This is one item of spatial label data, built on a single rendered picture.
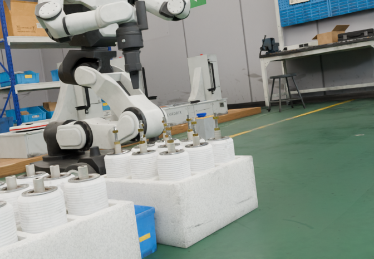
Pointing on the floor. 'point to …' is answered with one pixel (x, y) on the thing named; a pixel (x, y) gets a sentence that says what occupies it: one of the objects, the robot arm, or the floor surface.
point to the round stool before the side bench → (288, 89)
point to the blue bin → (146, 229)
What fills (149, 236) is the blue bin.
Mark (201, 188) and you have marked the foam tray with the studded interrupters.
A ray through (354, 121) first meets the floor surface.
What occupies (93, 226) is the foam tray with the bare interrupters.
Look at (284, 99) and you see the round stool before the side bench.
